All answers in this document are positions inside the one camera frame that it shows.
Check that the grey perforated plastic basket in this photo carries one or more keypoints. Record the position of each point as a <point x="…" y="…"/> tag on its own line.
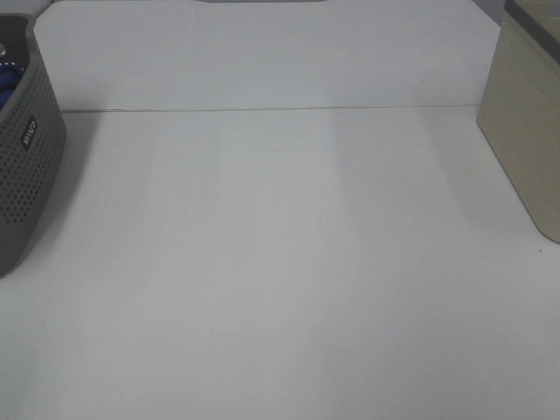
<point x="33" y="137"/>

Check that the beige storage box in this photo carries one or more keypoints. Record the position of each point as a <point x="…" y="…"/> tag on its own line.
<point x="519" y="111"/>

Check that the blue microfibre towel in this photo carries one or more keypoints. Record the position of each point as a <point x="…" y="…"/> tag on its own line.
<point x="10" y="76"/>

